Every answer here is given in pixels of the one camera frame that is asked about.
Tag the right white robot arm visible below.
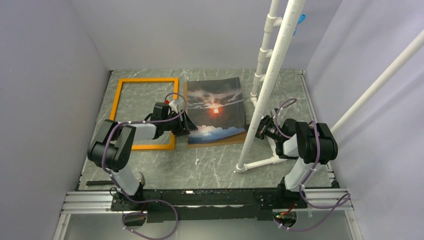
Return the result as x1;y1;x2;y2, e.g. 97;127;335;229
255;115;338;208

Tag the aluminium rail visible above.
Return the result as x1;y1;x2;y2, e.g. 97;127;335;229
61;188;348;214

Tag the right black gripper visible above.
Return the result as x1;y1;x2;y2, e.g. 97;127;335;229
242;115;285;142

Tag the sunset landscape photo print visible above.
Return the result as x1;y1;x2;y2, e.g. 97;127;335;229
186;77;248;146

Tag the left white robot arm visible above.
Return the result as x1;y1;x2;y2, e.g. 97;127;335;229
87;100;198;210

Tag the orange picture frame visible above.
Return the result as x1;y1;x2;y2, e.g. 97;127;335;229
109;77;180;152

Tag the black rod on table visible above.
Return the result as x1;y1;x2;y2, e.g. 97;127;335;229
86;180;114;186

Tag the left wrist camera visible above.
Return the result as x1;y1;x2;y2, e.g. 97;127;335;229
165;99;181;113

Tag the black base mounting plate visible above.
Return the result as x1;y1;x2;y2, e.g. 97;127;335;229
110;187;307;223

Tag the white pvc pipe stand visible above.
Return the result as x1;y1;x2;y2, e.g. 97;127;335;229
235;0;424;174

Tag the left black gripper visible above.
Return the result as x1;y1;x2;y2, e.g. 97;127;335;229
162;110;198;137

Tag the blue pipe fitting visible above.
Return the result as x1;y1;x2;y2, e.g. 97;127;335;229
293;14;307;36

